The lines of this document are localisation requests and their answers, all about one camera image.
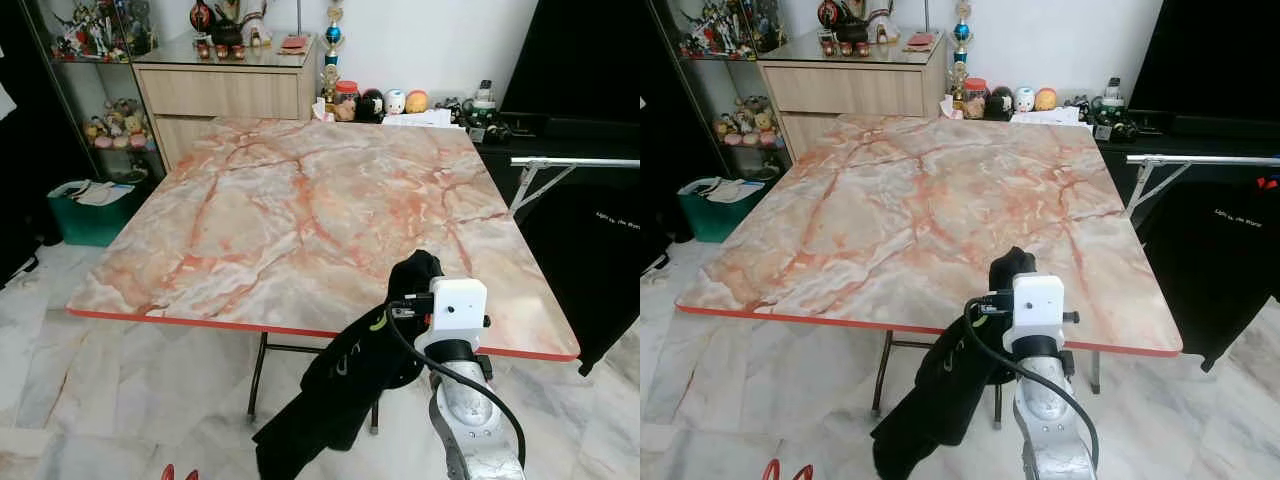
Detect black garment with yellow print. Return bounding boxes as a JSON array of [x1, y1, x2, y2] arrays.
[[253, 250, 446, 480], [870, 246, 1041, 480]]

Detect marble pattern folding table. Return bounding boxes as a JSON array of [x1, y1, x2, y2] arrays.
[[675, 113, 1184, 421], [66, 116, 581, 436]]

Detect stack of white papers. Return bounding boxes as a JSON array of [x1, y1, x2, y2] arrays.
[[383, 109, 457, 129], [1010, 106, 1083, 126]]

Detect silver metal drying rack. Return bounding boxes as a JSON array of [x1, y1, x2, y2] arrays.
[[1125, 153, 1280, 218], [510, 155, 641, 216]]

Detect black TV console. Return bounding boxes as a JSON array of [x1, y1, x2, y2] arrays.
[[1095, 110, 1280, 301], [470, 112, 641, 301]]

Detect light wooden cabinet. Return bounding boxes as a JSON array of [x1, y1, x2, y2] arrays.
[[133, 35, 321, 169], [757, 33, 949, 161]]

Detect gold and blue trophy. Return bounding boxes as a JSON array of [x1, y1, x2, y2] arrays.
[[950, 0, 974, 99], [322, 0, 347, 101]]

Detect white figurine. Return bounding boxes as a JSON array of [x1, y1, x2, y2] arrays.
[[868, 0, 901, 44], [240, 0, 277, 48]]

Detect large black television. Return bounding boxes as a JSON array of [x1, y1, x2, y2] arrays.
[[1128, 0, 1280, 116], [500, 0, 641, 119]]

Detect white papers in bin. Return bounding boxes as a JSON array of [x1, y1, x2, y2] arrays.
[[55, 180, 136, 208], [683, 177, 766, 204]]

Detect green plastic bin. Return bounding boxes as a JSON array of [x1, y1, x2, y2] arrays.
[[47, 180, 151, 248], [678, 177, 771, 244]]

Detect dark red figurine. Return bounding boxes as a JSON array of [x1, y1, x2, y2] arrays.
[[817, 0, 873, 58], [190, 0, 248, 61]]

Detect glass display shelf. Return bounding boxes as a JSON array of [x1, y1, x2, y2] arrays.
[[20, 0, 166, 183], [648, 0, 791, 181]]

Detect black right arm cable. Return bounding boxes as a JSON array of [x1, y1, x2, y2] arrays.
[[962, 292, 1101, 471], [385, 295, 528, 471]]

